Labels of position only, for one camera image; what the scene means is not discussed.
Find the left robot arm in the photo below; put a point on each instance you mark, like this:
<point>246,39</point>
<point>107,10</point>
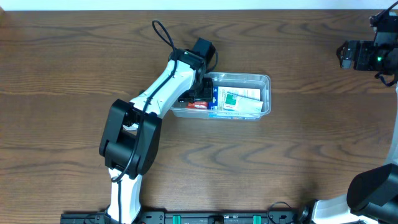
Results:
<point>131,135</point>

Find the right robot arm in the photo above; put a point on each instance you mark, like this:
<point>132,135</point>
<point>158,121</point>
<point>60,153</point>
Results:
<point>371,196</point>

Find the clear plastic container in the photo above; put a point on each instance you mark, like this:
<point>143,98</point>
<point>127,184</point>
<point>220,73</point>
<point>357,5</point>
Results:
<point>239,80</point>

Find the white green medicine box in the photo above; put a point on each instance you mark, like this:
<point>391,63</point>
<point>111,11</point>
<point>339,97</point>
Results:
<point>242,104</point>

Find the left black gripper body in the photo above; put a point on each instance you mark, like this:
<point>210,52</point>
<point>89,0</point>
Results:
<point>203,93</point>

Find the blue fever patch box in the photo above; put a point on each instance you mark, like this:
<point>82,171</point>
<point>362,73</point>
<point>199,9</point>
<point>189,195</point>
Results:
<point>216,105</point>

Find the red medicine box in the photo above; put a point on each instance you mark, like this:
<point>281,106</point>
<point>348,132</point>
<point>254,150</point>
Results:
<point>198,105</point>

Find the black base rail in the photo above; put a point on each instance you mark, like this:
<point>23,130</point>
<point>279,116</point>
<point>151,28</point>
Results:
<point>187,218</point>

